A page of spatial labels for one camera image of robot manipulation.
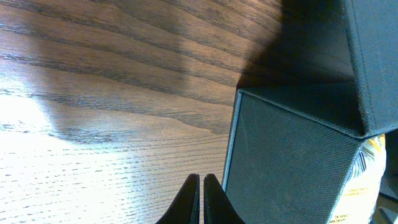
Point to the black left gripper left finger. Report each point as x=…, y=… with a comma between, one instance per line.
x=185, y=208

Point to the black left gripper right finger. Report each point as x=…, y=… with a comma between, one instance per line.
x=217, y=207

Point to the dark green box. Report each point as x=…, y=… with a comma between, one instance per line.
x=323, y=86

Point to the yellow snack bag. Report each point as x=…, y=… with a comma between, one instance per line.
x=357, y=202

